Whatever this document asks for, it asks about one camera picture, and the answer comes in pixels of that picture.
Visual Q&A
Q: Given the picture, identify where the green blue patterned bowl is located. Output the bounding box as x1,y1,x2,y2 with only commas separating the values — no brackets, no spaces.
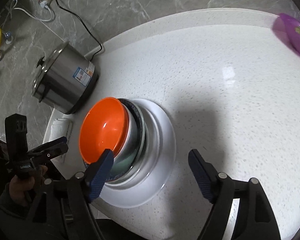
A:
78,97,145,181

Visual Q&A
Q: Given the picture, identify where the black power cable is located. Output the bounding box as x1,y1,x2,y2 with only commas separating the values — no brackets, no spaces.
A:
50,0,104,62

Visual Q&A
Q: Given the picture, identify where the small white bowl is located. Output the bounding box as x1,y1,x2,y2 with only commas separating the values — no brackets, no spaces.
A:
114,104,138,163

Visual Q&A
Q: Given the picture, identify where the white rectangular tray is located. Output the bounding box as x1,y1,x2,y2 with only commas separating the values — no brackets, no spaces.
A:
43,109,73,144

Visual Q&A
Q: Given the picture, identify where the orange plastic bowl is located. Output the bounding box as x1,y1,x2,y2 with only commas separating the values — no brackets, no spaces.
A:
78,97,128,164

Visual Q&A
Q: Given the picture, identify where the purple plastic basin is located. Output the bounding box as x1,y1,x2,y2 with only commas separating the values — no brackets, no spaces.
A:
271,13,300,55

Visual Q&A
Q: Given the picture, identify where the left hand dark sleeve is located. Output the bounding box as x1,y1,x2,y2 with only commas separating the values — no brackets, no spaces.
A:
9,165,48,206

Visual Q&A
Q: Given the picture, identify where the white cable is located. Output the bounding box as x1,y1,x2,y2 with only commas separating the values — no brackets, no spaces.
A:
0,0,56,28

